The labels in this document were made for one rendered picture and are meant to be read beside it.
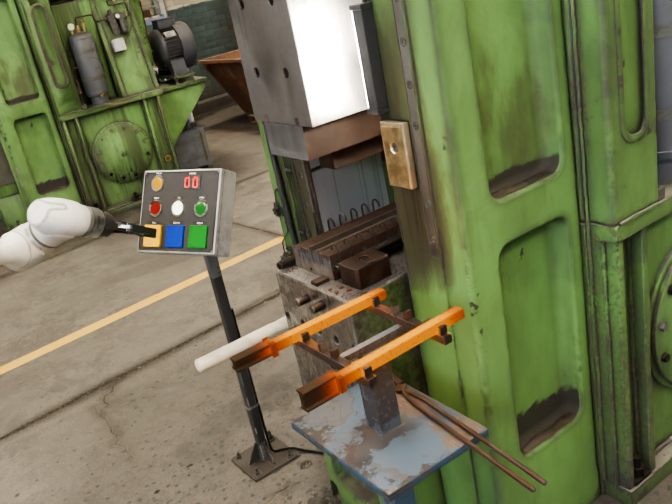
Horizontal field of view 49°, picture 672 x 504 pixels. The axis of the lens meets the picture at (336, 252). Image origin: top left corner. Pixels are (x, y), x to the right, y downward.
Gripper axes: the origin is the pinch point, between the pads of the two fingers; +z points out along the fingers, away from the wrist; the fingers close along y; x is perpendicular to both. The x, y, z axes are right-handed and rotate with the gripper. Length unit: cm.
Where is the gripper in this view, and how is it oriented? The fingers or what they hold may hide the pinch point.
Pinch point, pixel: (146, 232)
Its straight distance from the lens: 241.4
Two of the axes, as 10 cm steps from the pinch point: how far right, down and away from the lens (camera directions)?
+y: 8.6, 0.3, -5.1
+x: 0.8, -9.9, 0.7
